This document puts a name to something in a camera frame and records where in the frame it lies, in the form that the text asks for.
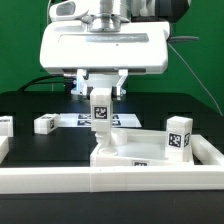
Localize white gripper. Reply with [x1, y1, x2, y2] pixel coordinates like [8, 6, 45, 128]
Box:
[40, 0, 171, 100]

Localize white square tabletop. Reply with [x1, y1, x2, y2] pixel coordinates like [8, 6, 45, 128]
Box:
[90, 128, 194, 167]

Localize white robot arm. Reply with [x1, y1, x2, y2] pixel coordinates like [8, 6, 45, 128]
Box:
[40, 0, 191, 98]

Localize white marker sheet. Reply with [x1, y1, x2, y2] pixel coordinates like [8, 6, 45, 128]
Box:
[59, 113, 141, 128]

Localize black cable bundle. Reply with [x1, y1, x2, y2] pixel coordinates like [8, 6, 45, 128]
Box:
[18, 73, 77, 93]

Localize grey thin cable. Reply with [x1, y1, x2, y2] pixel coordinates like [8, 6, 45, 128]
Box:
[168, 43, 224, 118]

